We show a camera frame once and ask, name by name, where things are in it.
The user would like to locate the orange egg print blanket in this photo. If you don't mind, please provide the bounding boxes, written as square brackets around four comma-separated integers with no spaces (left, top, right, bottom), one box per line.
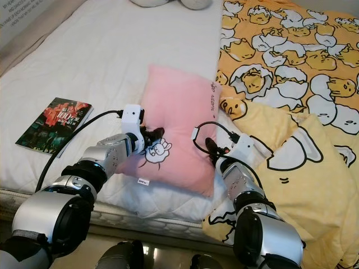
[215,0,359,153]

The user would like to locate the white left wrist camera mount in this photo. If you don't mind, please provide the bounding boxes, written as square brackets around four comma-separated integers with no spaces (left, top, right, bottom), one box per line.
[122,104,146,153]

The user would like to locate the pink pillow with white print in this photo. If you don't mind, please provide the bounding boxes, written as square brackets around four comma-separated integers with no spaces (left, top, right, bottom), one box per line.
[118,63,220,198]

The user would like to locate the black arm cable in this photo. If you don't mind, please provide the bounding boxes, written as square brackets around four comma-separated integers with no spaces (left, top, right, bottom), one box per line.
[191,120,240,153]
[35,109,125,194]

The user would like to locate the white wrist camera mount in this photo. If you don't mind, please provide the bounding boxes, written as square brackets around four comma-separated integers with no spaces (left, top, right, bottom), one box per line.
[229,133,260,164]
[122,104,146,153]

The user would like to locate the dark robot right leg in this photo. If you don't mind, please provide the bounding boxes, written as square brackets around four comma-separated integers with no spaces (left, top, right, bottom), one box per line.
[190,254,226,269]

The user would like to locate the white plush toy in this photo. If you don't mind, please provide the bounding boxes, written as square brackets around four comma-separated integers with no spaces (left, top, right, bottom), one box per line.
[129,0,213,11]

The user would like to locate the dark robot leg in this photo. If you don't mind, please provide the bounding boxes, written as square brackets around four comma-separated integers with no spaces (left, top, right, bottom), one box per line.
[94,240,145,269]
[190,254,226,269]

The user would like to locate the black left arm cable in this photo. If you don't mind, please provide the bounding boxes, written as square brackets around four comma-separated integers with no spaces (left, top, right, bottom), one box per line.
[35,109,125,194]

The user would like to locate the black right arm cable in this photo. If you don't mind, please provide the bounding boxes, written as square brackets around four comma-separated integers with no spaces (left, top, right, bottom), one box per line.
[191,120,240,153]

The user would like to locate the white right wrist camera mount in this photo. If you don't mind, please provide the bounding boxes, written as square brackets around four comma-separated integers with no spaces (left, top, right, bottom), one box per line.
[229,133,260,164]

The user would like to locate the white quilted mattress pad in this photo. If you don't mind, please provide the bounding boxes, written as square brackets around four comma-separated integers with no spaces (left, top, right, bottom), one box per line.
[0,0,226,222]

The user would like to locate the dark robot left leg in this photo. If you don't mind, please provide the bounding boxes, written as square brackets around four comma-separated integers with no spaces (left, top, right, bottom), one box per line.
[94,240,145,269]

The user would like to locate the white quilted mattress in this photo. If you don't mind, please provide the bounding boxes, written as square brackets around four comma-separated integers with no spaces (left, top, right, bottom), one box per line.
[0,189,209,231]

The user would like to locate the pale yellow egg duvet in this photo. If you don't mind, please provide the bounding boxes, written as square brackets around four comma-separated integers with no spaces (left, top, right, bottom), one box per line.
[202,99,359,269]

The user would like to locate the dark book with red cover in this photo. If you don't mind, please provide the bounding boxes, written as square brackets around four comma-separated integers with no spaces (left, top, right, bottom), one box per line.
[15,98,94,156]

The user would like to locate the wall poster with grey text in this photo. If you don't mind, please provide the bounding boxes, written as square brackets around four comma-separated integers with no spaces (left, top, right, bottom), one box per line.
[0,0,58,41]

